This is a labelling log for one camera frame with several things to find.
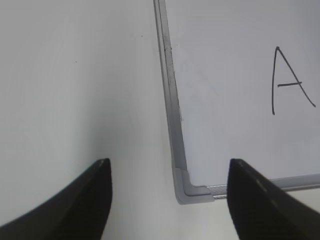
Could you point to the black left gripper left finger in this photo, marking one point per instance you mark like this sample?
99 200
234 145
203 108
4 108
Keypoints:
78 212

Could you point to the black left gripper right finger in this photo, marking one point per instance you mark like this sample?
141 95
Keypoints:
260 210

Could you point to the white board with grey frame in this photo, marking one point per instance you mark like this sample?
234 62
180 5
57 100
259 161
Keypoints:
241 80

